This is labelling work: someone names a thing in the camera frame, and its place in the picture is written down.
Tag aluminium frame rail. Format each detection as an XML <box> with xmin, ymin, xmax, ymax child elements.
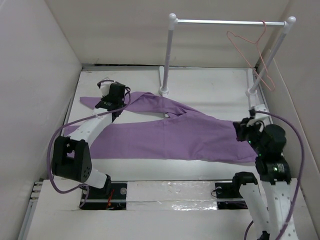
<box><xmin>17</xmin><ymin>65</ymin><xmax>87</xmax><ymax>240</ymax></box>

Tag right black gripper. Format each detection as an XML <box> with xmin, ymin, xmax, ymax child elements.
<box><xmin>233</xmin><ymin>116</ymin><xmax>266</xmax><ymax>155</ymax></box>

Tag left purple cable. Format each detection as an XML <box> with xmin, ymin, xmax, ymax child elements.
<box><xmin>47</xmin><ymin>79</ymin><xmax>132</xmax><ymax>208</ymax></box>

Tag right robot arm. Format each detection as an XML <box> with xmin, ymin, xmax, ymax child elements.
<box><xmin>231</xmin><ymin>118</ymin><xmax>298</xmax><ymax>240</ymax></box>

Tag purple trousers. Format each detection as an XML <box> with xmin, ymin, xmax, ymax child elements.
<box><xmin>65</xmin><ymin>91</ymin><xmax>259</xmax><ymax>164</ymax></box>

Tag pink wire hanger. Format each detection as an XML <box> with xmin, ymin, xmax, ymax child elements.
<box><xmin>226</xmin><ymin>20</ymin><xmax>276</xmax><ymax>91</ymax></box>

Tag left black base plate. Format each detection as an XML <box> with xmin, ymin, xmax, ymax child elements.
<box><xmin>80</xmin><ymin>181</ymin><xmax>128</xmax><ymax>211</ymax></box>

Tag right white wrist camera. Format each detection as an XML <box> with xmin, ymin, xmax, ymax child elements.
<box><xmin>247</xmin><ymin>104</ymin><xmax>269</xmax><ymax>126</ymax></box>

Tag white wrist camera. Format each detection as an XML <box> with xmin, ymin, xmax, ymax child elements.
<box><xmin>247</xmin><ymin>104</ymin><xmax>269</xmax><ymax>126</ymax></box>
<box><xmin>97</xmin><ymin>79</ymin><xmax>118</xmax><ymax>97</ymax></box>

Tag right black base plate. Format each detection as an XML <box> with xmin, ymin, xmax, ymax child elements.
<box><xmin>211</xmin><ymin>181</ymin><xmax>248</xmax><ymax>210</ymax></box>

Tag white clothes rack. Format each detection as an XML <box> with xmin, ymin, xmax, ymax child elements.
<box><xmin>159</xmin><ymin>13</ymin><xmax>296</xmax><ymax>120</ymax></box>

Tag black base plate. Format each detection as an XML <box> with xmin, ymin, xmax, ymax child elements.
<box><xmin>211</xmin><ymin>181</ymin><xmax>248</xmax><ymax>210</ymax></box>
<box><xmin>80</xmin><ymin>181</ymin><xmax>128</xmax><ymax>211</ymax></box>

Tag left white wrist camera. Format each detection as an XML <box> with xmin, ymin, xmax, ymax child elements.
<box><xmin>97</xmin><ymin>79</ymin><xmax>118</xmax><ymax>97</ymax></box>

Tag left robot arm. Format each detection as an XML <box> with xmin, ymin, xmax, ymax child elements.
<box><xmin>47</xmin><ymin>80</ymin><xmax>131</xmax><ymax>199</ymax></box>

